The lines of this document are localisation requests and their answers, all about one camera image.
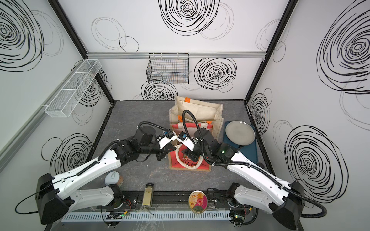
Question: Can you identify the red Christmas jute bag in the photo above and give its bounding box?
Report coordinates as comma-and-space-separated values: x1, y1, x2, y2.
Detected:
169, 121, 213, 172

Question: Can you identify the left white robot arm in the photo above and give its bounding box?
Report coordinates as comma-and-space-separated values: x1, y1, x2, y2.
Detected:
35, 126, 177, 225

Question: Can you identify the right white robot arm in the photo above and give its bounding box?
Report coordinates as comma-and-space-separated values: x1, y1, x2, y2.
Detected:
178, 128, 304, 230

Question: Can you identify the cream floral canvas tote bag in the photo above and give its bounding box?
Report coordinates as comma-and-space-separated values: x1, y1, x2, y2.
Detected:
169, 96, 224, 139

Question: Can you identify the round candy tin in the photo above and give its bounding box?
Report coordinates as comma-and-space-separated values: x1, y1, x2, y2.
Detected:
188, 190, 208, 213

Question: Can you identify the gold bottle with black cap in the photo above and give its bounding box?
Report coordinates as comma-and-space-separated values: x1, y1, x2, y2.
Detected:
142, 183, 154, 208

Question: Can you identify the grey striped ceramic plate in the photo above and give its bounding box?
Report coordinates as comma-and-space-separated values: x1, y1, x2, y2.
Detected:
225, 121, 255, 146

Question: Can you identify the white round can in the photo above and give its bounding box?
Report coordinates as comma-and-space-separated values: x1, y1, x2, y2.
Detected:
105, 171, 123, 187

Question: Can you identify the teal plastic tray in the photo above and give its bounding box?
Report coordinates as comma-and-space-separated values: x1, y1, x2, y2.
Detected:
223, 121, 258, 164

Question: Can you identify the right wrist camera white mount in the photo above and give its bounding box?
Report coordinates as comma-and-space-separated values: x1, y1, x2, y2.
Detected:
176, 131, 198, 151

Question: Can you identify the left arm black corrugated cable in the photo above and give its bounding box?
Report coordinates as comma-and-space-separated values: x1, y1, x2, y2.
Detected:
137, 121, 171, 134

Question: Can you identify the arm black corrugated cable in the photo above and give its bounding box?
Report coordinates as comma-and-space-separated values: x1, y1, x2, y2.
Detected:
181, 109, 328, 219
137, 121, 171, 134

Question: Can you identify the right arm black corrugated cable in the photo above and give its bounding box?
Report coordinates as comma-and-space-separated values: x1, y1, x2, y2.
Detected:
181, 109, 328, 219

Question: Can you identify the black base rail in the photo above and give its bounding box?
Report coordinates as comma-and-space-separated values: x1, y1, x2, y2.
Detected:
117, 188, 251, 211

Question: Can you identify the black wire wall basket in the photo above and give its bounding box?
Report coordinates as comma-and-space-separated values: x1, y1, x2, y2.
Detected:
146, 53, 190, 84

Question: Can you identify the white slotted cable duct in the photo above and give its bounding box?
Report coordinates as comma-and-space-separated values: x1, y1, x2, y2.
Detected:
62, 210, 231, 222

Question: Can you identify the white wire wall shelf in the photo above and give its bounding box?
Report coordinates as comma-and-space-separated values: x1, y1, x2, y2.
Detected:
44, 59, 102, 118

